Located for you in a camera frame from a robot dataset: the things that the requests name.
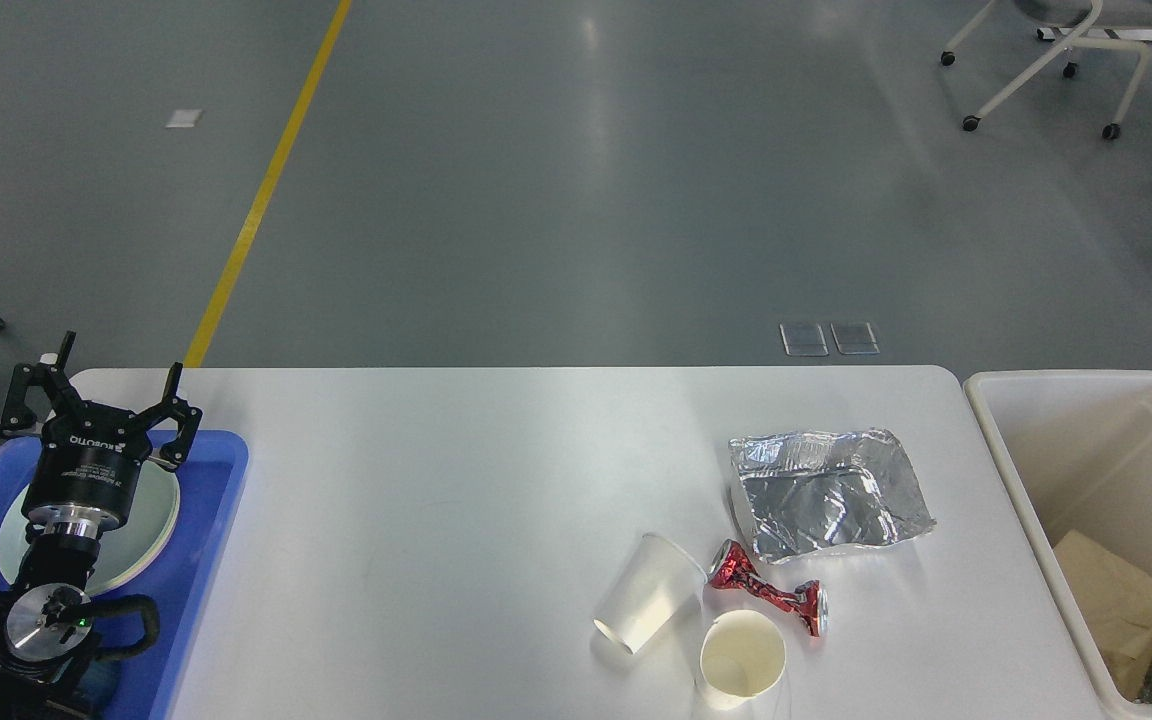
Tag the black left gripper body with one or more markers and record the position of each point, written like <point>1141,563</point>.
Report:
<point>97,477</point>

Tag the light green plate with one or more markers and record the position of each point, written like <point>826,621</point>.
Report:
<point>126,552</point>

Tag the red foil wrapper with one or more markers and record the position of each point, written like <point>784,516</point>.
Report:
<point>732,570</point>

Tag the silver foil bag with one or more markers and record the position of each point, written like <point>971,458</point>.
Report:
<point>812,492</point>

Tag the brown paper bag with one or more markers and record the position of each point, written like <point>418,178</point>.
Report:
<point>1115,599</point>

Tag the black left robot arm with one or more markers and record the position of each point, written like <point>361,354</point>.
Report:
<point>53,633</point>

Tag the blue plastic tray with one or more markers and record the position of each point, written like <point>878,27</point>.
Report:
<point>211,485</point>

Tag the tipped white paper cup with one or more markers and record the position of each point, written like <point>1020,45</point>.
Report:
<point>658,580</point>

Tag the upright white paper cup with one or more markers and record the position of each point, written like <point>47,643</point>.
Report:
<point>743,654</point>

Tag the floor outlet cover left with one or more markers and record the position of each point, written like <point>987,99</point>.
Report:
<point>804,339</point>

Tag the floor outlet cover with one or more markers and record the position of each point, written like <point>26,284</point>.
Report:
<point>855,338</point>
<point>804,339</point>

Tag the floor outlet cover right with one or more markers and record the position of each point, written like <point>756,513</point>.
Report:
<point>855,338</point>

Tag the white plastic bin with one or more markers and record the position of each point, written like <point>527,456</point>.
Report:
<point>1074,448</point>

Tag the white office chair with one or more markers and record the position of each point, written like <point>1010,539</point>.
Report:
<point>1077,25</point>

